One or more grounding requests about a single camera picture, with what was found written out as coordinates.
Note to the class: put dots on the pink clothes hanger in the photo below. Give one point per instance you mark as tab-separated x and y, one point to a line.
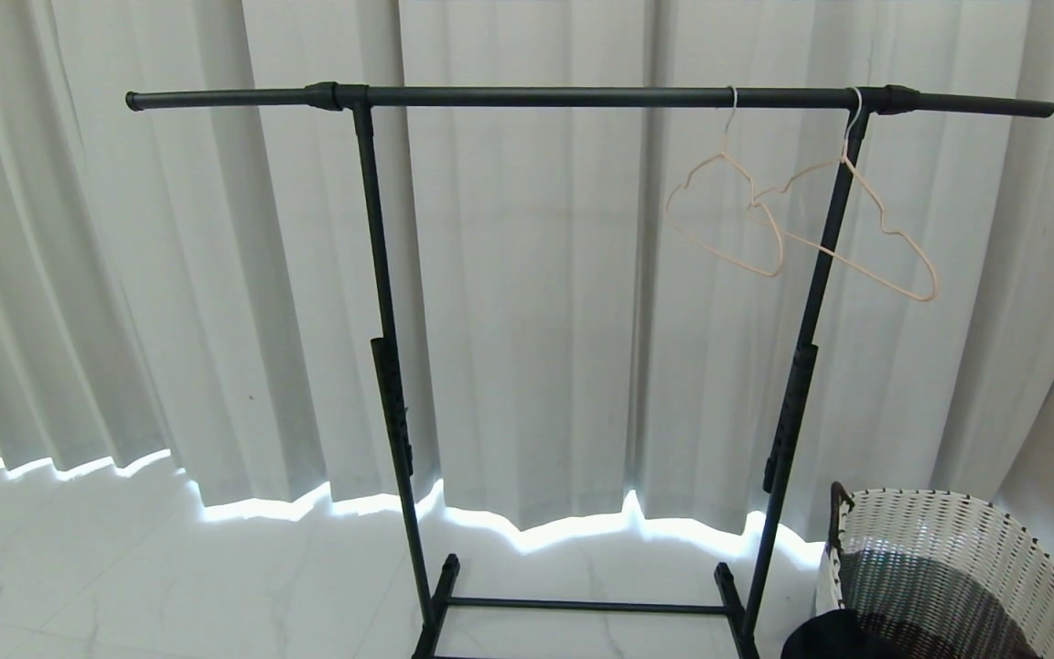
844	160
725	154

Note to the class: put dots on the black clothes rack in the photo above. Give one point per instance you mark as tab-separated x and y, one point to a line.
582	96

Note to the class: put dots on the white laundry basket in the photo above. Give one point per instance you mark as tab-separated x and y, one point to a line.
930	540

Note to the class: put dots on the white curtain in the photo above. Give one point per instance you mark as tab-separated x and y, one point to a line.
536	320

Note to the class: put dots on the black garment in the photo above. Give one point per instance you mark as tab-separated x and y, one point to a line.
833	641

